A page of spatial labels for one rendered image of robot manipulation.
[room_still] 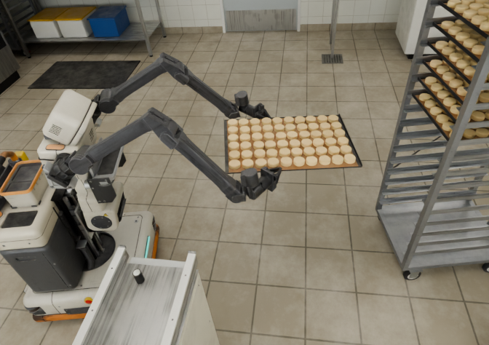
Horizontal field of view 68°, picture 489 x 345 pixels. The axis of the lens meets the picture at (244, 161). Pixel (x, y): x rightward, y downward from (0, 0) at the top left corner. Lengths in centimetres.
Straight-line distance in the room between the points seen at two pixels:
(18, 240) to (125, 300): 71
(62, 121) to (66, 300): 109
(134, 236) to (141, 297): 96
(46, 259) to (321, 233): 167
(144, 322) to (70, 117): 85
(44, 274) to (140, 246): 53
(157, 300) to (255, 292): 102
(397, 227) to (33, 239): 206
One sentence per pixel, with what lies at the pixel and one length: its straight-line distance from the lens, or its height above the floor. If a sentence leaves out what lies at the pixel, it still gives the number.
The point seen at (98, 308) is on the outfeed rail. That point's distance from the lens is 146.
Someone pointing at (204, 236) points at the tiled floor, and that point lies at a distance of 263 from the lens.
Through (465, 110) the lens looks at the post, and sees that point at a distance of 163.
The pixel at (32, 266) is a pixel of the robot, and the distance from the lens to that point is 216.
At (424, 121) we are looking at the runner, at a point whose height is 86.
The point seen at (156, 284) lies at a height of 84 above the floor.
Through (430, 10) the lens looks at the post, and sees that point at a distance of 189.
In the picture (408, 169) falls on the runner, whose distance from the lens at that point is 242.
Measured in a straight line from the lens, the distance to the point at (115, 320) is 147.
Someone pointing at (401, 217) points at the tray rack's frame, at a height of 15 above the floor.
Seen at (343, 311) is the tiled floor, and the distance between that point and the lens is 234.
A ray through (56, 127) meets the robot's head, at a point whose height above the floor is 125.
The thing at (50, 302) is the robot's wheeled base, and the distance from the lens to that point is 238.
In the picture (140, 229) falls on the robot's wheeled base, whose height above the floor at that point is 28.
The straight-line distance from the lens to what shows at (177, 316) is 134.
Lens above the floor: 208
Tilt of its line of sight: 42 degrees down
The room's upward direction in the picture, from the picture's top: 6 degrees counter-clockwise
